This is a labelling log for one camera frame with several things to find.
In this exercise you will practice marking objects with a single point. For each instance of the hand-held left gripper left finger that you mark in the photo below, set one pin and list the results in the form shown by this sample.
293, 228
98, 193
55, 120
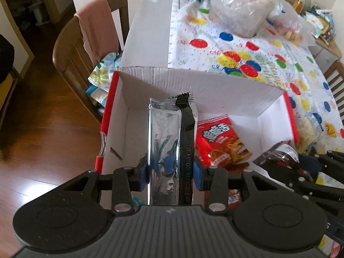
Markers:
143, 177

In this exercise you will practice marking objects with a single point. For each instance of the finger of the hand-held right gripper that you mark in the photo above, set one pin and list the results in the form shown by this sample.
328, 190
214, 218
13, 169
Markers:
303, 182
309, 164

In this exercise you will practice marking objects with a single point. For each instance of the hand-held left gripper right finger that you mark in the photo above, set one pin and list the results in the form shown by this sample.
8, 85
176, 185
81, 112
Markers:
197, 177

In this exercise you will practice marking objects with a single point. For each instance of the dark brown packet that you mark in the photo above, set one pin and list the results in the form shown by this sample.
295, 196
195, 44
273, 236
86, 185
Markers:
279, 154

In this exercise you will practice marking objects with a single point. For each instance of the pale yellow packet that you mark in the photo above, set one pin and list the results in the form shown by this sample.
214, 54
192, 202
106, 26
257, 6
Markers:
306, 131

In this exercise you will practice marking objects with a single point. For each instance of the small red white packet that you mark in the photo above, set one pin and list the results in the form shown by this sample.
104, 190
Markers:
234, 196

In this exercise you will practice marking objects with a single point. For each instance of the red chip bag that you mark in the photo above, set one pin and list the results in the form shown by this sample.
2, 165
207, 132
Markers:
220, 142

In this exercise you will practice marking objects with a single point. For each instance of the silver black wafer packet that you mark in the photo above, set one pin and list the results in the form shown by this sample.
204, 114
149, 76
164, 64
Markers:
166, 139

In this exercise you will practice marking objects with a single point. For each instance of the red white cardboard box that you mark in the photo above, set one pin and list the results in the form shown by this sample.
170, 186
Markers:
215, 86

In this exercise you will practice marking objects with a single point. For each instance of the person's right hand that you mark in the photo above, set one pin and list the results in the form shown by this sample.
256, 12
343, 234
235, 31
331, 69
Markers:
338, 251

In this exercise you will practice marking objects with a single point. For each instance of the wooden slat-back chair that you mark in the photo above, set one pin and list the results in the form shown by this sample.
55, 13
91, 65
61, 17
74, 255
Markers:
336, 78

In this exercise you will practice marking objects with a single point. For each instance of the white cabinet with wooden top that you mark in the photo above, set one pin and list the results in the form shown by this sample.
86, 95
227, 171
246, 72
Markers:
326, 56

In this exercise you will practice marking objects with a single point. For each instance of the floral cloth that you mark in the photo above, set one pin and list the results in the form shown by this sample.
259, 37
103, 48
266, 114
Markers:
103, 72

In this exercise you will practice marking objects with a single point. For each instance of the balloon print tablecloth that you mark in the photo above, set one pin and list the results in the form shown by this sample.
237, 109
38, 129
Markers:
268, 48

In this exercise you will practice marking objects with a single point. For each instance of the round cookies pack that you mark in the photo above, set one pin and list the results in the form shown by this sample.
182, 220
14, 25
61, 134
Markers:
291, 33

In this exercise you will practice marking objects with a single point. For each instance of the small clear plastic bag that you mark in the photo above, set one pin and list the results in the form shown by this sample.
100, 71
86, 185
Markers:
290, 18

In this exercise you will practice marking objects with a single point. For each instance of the pink cloth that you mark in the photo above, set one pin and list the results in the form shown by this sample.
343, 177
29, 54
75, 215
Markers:
96, 29

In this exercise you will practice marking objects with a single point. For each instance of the orange drink bottle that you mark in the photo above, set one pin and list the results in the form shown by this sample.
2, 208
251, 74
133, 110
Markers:
298, 4

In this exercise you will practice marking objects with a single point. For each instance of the large clear plastic bag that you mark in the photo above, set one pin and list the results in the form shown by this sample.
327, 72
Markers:
242, 8

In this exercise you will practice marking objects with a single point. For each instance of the black bag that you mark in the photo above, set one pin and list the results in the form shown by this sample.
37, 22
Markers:
5, 56

